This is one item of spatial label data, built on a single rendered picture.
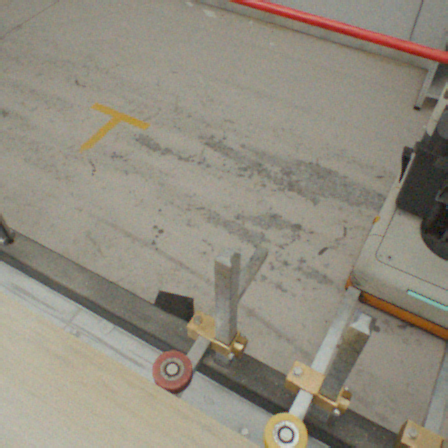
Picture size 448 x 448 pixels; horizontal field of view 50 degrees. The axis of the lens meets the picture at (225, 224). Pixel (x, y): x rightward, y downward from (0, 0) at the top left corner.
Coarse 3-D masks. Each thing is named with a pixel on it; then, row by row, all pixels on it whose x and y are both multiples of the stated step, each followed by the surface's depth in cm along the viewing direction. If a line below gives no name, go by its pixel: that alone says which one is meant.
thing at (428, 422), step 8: (440, 368) 107; (440, 376) 105; (440, 384) 104; (432, 392) 105; (440, 392) 103; (432, 400) 102; (440, 400) 102; (432, 408) 101; (440, 408) 101; (424, 416) 102; (432, 416) 100; (440, 416) 100; (424, 424) 99; (432, 424) 99; (440, 424) 99
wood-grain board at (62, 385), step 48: (0, 336) 101; (48, 336) 101; (0, 384) 95; (48, 384) 95; (96, 384) 95; (144, 384) 95; (0, 432) 89; (48, 432) 89; (96, 432) 90; (144, 432) 90; (192, 432) 90
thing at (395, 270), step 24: (408, 168) 221; (384, 216) 203; (408, 216) 203; (384, 240) 195; (408, 240) 195; (432, 240) 196; (360, 264) 190; (384, 264) 188; (408, 264) 188; (432, 264) 188; (360, 288) 198; (384, 288) 189; (408, 288) 184; (432, 288) 181; (408, 312) 193; (432, 312) 185
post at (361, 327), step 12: (360, 312) 78; (360, 324) 77; (372, 324) 77; (348, 336) 80; (360, 336) 78; (348, 348) 82; (360, 348) 80; (336, 360) 88; (348, 360) 85; (336, 372) 91; (348, 372) 88; (324, 384) 97; (336, 384) 94; (336, 396) 98; (312, 408) 109
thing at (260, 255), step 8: (256, 248) 126; (264, 248) 126; (256, 256) 124; (264, 256) 125; (248, 264) 123; (256, 264) 123; (248, 272) 121; (256, 272) 123; (240, 280) 120; (248, 280) 120; (240, 288) 118; (240, 296) 118; (200, 336) 110; (200, 344) 109; (208, 344) 109; (192, 352) 108; (200, 352) 108; (192, 360) 107; (200, 360) 108; (192, 368) 106
